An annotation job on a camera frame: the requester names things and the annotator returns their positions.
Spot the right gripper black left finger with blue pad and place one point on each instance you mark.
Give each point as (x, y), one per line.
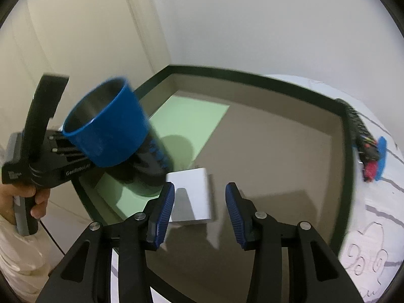
(84, 274)

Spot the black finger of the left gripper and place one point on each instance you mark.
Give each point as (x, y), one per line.
(43, 107)

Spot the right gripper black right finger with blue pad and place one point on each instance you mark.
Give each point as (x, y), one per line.
(296, 251)

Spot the blue and black steel tumbler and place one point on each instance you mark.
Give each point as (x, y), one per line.
(111, 128)

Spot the pink keychain with keys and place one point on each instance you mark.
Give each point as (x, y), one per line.
(369, 171)

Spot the white usb charger cube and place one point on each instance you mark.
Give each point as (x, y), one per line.
(193, 200)

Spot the black tv remote control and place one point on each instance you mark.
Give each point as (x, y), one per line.
(363, 139)

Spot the person's left hand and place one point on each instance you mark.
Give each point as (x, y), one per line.
(10, 193)

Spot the white striped cloud tablecloth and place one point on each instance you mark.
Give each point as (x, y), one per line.
(372, 195)

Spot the pink box with black rim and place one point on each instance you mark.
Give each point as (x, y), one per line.
(189, 291)

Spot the green card inside box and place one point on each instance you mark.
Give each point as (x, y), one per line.
(184, 126)

